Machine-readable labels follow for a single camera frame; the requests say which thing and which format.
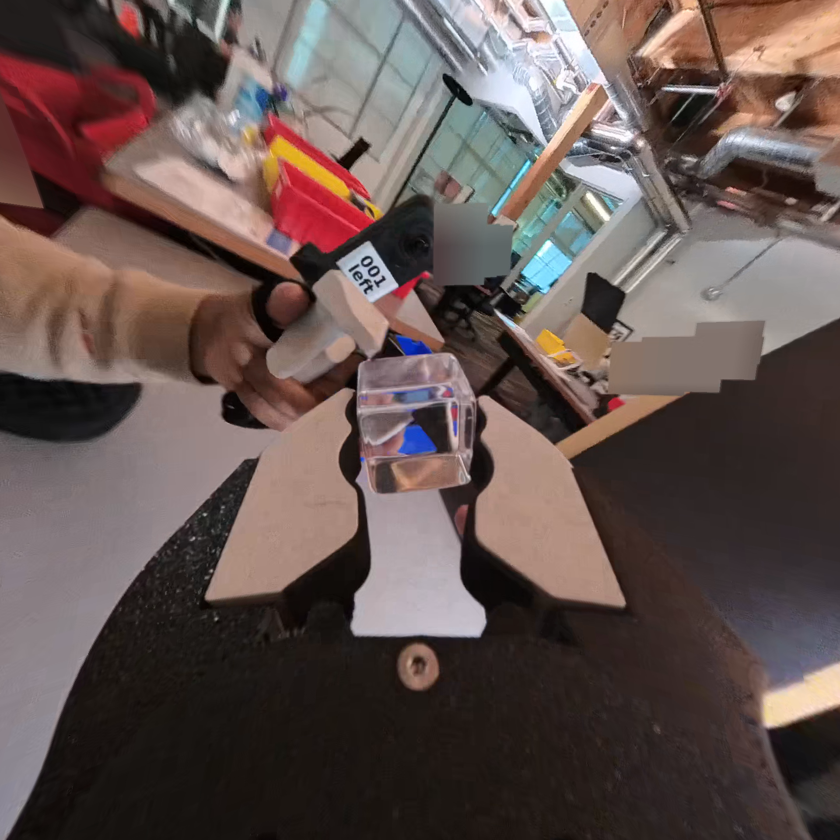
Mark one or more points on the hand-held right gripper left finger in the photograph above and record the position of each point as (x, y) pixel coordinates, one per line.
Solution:
(295, 518)

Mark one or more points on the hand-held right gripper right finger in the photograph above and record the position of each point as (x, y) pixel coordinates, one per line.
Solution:
(544, 525)

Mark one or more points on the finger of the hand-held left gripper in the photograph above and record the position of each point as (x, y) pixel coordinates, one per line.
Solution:
(354, 315)

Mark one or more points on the blue plastic bin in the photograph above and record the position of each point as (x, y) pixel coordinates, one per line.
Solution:
(413, 344)

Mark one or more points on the clear acrylic cube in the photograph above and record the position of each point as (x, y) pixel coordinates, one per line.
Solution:
(413, 420)

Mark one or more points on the person's left forearm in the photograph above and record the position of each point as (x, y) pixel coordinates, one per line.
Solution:
(98, 315)

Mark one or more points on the person's left hand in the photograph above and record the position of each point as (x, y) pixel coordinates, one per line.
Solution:
(223, 341)

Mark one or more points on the large red ribbed crate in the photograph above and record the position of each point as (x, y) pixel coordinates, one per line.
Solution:
(308, 210)

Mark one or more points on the black office chair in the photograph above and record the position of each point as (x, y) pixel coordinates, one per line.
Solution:
(469, 308)

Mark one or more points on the yellow plastic bin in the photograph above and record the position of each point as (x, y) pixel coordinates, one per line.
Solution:
(295, 154)

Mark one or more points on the wooden office desk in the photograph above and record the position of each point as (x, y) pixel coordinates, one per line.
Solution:
(544, 377)

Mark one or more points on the black floor lamp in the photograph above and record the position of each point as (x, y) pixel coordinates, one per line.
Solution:
(457, 88)

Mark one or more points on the black board with wooden rim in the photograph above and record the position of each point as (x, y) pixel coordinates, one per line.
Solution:
(722, 492)

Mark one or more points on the yellow box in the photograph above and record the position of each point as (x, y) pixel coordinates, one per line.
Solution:
(551, 341)

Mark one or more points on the cardboard box with black flap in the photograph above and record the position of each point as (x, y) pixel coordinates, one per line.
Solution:
(587, 341)

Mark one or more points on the wooden side table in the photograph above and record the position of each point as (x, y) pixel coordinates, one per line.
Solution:
(197, 190)

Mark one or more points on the black textured armrest pad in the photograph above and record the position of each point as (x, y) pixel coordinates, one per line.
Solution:
(65, 407)

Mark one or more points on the red plastic tote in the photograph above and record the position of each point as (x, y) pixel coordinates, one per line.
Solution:
(111, 124)

